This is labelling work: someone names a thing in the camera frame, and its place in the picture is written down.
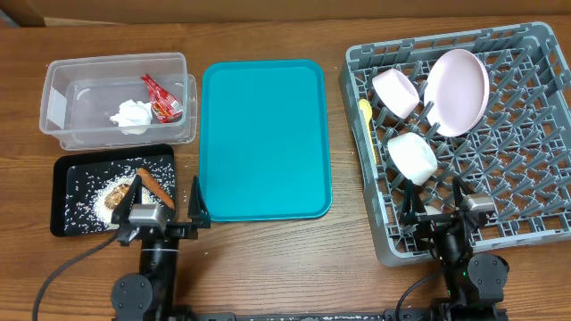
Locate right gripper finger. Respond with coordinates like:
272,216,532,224
452,176,475,211
401,179,424,214

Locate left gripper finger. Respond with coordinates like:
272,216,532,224
187,176,211,228
111,175,143,224

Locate white rice pile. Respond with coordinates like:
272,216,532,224
63,155,176,236

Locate white cup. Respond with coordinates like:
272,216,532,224
425,205,441,216

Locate brown food scraps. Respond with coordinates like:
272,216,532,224
104,183,130,210

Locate brown sausage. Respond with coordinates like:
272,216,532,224
137,168,175,210

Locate small white bowl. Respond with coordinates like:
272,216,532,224
387,133,437,185

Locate grey dishwasher rack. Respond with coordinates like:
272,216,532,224
339,22,570,267

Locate white napkin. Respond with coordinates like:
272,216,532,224
110,100,153,135

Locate large white plate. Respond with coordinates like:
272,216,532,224
423,49,490,137

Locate red snack wrapper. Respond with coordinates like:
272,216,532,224
141,74,183,123

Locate yellow plastic spoon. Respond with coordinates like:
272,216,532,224
359,99,377,163

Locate large white bowl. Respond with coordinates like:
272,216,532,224
372,69,419,119

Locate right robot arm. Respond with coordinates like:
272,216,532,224
392,176,509,320

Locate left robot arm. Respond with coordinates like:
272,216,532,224
111,176,211,321

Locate black plastic tray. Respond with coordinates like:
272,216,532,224
50,144,175,236

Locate teal serving tray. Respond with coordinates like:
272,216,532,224
199,59,333,222

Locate clear plastic storage bin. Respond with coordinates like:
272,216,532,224
39,53,198,151

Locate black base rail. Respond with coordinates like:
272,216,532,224
111,308,509,321

